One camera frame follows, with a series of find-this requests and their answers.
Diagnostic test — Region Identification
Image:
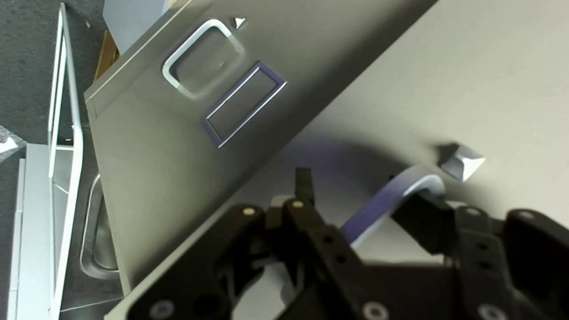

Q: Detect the silver drawer thumb latch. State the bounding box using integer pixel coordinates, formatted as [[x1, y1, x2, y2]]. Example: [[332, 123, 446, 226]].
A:
[[435, 140, 487, 183]]

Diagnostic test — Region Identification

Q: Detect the white metal tube rack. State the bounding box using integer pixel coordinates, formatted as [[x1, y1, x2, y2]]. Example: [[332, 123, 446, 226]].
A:
[[3, 0, 85, 320]]

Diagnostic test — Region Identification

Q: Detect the beige filing cabinet drawer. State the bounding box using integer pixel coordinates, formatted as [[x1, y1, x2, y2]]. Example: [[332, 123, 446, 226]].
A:
[[103, 0, 569, 320], [83, 0, 441, 297]]

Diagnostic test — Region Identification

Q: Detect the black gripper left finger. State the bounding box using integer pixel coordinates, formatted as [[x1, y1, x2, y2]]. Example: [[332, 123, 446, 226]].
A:
[[126, 167, 382, 320]]

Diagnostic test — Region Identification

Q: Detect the rounded grey metal frame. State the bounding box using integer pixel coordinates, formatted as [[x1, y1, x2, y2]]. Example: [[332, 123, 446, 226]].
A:
[[78, 172, 121, 281]]

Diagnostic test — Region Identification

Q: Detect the silver drawer pull handle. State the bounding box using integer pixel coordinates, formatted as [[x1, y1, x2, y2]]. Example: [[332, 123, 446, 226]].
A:
[[160, 18, 247, 101], [339, 164, 448, 249]]

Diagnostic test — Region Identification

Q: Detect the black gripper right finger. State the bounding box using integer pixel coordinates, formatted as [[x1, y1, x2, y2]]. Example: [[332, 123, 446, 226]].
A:
[[391, 192, 569, 320]]

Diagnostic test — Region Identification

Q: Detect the empty drawer label holder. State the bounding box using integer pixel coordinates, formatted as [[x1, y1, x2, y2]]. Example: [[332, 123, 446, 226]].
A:
[[201, 59, 289, 151]]

